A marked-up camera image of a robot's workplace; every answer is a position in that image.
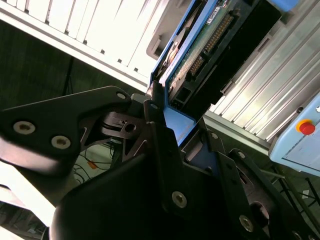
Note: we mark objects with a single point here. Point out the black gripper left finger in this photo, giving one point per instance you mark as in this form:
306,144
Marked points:
50,118

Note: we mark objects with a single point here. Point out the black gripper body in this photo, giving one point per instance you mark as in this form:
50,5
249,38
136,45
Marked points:
112,212

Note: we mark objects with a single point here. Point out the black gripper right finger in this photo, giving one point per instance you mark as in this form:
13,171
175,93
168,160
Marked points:
232,175

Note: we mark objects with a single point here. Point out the hard disk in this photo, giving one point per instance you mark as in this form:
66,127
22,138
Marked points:
217,75

